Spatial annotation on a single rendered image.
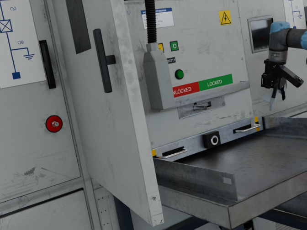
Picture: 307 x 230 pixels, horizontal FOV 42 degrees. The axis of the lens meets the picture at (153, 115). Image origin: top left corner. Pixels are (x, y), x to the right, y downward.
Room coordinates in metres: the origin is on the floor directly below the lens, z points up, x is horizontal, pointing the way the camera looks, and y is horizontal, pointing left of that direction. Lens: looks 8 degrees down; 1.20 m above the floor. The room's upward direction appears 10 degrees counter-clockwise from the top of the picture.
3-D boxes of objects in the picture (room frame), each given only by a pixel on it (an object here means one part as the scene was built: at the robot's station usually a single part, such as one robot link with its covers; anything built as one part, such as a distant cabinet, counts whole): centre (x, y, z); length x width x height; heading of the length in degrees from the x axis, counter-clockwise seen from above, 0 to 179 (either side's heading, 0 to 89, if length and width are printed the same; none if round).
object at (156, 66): (1.22, -0.03, 1.14); 0.08 x 0.05 x 0.17; 32
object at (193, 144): (1.41, -0.17, 0.90); 0.54 x 0.05 x 0.06; 122
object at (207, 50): (1.39, -0.17, 1.15); 0.48 x 0.01 x 0.48; 122
